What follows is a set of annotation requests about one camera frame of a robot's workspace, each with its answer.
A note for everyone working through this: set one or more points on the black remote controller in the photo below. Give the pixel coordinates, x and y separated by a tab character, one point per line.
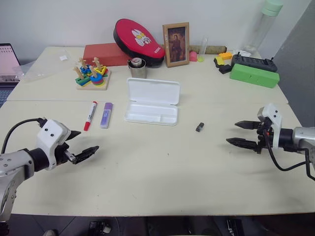
256	63

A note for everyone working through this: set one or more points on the green foam block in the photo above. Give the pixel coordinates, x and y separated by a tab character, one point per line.
253	76

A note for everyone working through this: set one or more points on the small black clip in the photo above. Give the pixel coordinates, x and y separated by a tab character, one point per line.
200	127

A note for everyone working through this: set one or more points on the brown wooden stick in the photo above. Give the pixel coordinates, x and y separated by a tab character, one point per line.
214	49

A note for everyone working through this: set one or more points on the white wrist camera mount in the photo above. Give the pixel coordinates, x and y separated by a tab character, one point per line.
274	115
50	136

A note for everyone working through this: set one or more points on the clear plastic bag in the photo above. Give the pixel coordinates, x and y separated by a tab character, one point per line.
41	70

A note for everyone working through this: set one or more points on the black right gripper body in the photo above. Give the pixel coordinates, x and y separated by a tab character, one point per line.
263	140

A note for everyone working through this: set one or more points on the small pink cup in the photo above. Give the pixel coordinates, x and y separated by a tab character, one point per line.
193	56

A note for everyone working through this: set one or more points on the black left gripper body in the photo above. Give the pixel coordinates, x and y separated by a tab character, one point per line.
61	155

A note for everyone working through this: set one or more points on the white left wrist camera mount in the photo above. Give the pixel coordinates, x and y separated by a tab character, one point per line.
50	136

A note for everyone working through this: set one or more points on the black yellow toy block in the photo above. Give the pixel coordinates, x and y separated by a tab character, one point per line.
219	61

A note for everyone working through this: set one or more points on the clear tube green base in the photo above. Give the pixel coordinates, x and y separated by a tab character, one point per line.
202	52

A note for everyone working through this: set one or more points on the red rectangular box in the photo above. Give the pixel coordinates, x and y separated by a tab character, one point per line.
102	54

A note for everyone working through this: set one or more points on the white plastic case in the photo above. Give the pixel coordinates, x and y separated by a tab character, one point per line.
152	103

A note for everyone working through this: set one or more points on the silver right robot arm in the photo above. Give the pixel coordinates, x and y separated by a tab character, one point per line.
301	138

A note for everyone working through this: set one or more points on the metal cup with lid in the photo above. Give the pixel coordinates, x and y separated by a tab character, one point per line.
137	70

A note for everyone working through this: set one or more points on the red black oval case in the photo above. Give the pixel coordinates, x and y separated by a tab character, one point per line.
137	39

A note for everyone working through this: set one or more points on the yellow building brick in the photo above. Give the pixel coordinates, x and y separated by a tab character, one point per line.
225	55

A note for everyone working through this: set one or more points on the purple highlighter pen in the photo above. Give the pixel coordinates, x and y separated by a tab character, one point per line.
106	116

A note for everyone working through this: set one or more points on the clear bottle green cap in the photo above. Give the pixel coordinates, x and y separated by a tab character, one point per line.
262	27

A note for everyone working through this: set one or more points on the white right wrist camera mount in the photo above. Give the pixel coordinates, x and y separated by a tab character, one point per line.
274	115

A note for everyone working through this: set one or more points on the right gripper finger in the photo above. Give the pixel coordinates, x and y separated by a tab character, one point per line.
242	143
247	125

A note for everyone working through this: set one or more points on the crumpled white paper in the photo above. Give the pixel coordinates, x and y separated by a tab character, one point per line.
243	52

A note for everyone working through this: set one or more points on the small black block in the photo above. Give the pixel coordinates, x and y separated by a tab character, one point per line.
224	69

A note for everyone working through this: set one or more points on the open laptop computer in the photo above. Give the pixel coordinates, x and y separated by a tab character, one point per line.
7	66

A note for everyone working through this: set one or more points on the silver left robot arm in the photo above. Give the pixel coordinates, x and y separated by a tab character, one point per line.
14	163

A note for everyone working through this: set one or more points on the grey shoe tip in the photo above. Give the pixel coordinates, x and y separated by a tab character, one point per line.
51	232

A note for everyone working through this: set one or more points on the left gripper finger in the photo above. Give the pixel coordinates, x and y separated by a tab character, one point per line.
73	134
86	153

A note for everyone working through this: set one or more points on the red whiteboard marker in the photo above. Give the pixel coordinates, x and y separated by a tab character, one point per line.
90	115

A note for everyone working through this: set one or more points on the wooden shape stacking toy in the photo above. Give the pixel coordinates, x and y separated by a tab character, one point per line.
94	79

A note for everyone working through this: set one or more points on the wooden framed portrait picture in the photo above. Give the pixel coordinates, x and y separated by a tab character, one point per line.
175	44

